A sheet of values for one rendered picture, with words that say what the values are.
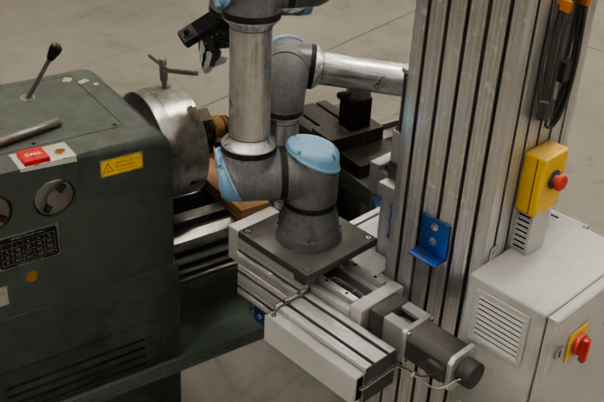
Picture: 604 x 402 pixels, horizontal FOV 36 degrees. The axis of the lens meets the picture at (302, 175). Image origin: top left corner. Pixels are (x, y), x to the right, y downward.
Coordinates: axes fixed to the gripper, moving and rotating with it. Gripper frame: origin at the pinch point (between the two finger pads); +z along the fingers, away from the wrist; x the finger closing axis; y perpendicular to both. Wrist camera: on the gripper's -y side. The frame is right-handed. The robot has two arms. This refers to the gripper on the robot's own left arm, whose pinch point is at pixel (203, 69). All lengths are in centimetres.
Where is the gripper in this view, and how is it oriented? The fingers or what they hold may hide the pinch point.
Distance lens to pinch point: 243.9
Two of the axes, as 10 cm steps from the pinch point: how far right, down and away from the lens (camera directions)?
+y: 8.2, -2.5, 5.1
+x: -5.2, -7.0, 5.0
